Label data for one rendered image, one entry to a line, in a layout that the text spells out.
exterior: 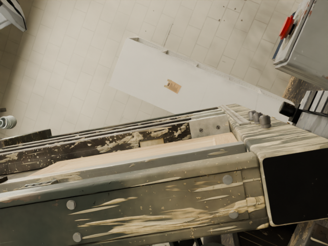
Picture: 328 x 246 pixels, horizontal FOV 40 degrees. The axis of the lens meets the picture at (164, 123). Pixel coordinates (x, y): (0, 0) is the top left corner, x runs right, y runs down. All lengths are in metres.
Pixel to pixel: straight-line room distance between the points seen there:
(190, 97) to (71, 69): 2.35
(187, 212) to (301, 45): 0.30
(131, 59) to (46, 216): 4.37
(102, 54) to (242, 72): 2.01
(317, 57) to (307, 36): 0.03
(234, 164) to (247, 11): 5.68
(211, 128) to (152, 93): 3.61
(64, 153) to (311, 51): 1.03
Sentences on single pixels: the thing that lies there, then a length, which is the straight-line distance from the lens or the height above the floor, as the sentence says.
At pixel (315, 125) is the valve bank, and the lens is 1.15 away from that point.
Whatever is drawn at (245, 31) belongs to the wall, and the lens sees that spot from 6.31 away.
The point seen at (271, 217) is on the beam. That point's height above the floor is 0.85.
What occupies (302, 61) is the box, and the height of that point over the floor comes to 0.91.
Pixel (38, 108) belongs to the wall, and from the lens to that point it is 7.02.
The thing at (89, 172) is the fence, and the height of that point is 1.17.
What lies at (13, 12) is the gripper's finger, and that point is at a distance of 0.83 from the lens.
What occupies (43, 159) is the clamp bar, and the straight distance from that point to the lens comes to 1.56.
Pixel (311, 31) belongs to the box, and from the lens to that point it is 0.69.
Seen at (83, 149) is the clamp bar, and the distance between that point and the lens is 1.51.
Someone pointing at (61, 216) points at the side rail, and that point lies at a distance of 0.73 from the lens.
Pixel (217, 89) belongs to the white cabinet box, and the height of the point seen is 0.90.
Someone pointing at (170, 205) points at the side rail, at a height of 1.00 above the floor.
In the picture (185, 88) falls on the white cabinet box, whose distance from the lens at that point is 4.97.
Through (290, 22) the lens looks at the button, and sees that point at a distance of 0.72.
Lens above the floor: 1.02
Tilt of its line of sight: 3 degrees up
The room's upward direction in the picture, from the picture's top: 67 degrees counter-clockwise
